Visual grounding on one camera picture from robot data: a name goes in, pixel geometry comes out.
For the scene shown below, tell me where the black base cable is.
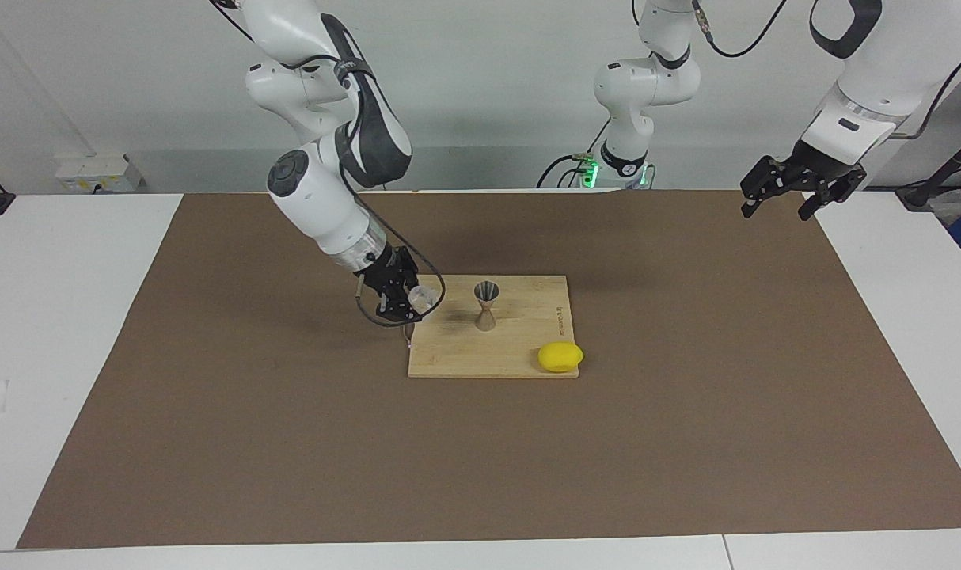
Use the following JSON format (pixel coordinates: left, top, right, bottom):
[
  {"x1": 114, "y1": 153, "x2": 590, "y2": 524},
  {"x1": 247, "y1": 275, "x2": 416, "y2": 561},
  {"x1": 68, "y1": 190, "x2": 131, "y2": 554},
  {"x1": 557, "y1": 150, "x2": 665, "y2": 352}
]
[{"x1": 536, "y1": 119, "x2": 612, "y2": 189}]

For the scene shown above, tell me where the metal double jigger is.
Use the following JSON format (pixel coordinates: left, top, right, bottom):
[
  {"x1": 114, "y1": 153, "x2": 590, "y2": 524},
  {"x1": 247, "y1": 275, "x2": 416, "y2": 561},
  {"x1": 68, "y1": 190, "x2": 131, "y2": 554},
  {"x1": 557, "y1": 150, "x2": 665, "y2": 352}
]
[{"x1": 473, "y1": 281, "x2": 500, "y2": 332}]

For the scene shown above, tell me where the brown table mat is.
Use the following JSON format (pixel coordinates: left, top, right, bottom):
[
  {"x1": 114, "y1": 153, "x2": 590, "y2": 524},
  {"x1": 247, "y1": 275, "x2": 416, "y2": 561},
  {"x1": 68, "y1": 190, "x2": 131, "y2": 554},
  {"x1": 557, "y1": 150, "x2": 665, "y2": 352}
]
[{"x1": 17, "y1": 190, "x2": 961, "y2": 549}]

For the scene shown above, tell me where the black stand leg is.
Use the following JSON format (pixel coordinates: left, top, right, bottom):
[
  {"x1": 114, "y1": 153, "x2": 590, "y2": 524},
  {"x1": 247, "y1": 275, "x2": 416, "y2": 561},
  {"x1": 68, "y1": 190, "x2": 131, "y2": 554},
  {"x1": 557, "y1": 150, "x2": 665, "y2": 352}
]
[{"x1": 896, "y1": 127, "x2": 961, "y2": 211}]

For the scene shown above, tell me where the wooden cutting board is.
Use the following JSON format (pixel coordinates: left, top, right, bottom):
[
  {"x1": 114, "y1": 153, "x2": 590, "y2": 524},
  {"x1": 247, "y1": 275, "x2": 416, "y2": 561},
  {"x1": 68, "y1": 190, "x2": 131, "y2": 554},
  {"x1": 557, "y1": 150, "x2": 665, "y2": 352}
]
[{"x1": 404, "y1": 275, "x2": 580, "y2": 379}]

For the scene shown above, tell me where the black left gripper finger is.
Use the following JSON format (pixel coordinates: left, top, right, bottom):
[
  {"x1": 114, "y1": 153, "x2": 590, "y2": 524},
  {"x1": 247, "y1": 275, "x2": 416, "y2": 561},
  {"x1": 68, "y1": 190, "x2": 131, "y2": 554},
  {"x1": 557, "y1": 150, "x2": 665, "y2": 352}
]
[
  {"x1": 799, "y1": 170, "x2": 868, "y2": 221},
  {"x1": 740, "y1": 156, "x2": 798, "y2": 219}
]

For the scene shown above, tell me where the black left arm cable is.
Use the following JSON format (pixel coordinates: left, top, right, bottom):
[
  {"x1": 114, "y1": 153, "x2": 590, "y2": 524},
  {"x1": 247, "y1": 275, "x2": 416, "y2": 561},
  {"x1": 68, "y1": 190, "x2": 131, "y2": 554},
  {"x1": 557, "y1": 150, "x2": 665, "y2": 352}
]
[{"x1": 690, "y1": 0, "x2": 961, "y2": 141}]

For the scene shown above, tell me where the white power strip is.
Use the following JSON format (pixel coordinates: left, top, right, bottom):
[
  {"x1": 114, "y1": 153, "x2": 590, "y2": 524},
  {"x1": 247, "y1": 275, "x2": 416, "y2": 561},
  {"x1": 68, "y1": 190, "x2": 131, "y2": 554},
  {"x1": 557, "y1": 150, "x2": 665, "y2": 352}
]
[{"x1": 55, "y1": 154, "x2": 143, "y2": 193}]

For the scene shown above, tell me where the yellow lemon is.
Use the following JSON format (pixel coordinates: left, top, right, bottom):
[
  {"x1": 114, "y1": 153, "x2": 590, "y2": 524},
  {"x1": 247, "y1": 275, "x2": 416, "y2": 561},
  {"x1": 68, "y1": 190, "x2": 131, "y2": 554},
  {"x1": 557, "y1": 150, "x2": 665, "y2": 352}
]
[{"x1": 537, "y1": 342, "x2": 584, "y2": 374}]

